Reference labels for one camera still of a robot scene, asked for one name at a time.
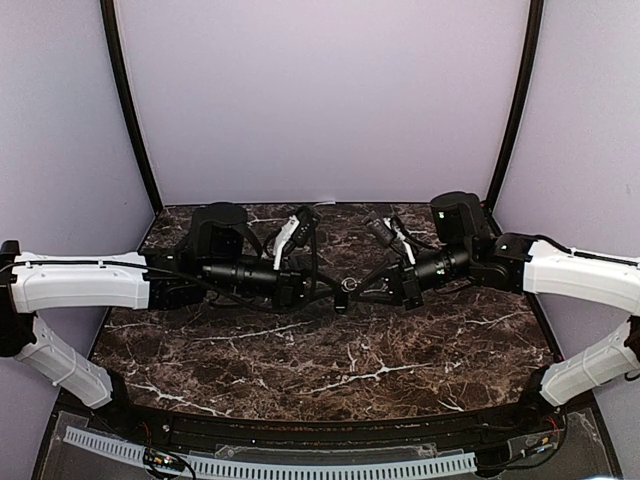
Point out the key with black head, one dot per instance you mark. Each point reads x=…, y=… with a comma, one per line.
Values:
x=341, y=303

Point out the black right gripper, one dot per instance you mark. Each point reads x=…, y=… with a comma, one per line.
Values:
x=411, y=293

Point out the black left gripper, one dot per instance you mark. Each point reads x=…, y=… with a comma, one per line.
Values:
x=290, y=288

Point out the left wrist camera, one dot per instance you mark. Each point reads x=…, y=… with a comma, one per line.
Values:
x=295, y=233

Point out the black corner post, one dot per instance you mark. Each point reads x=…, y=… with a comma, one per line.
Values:
x=521, y=89
x=126, y=101

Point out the silver keyring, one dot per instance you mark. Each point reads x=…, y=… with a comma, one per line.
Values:
x=349, y=284

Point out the left circuit board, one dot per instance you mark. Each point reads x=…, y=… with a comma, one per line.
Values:
x=158, y=460

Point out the black right corner post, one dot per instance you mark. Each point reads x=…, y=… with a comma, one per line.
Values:
x=521, y=89

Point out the right circuit board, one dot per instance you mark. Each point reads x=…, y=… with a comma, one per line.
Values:
x=539, y=446

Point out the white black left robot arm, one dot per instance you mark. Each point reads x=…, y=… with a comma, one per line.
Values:
x=220, y=253

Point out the black front rail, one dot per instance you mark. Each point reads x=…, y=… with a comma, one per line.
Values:
x=182, y=430

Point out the black left corner post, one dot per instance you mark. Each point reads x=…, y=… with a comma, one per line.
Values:
x=126, y=101

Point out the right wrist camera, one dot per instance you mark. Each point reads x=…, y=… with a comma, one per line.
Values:
x=388, y=234

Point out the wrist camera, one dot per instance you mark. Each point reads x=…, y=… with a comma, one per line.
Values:
x=295, y=233
x=388, y=234

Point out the white slotted cable duct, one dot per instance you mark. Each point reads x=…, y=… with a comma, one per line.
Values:
x=202, y=467

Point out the circuit board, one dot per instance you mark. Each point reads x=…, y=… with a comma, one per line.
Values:
x=539, y=446
x=158, y=460

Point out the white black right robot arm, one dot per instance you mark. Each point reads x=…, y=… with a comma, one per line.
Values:
x=516, y=263

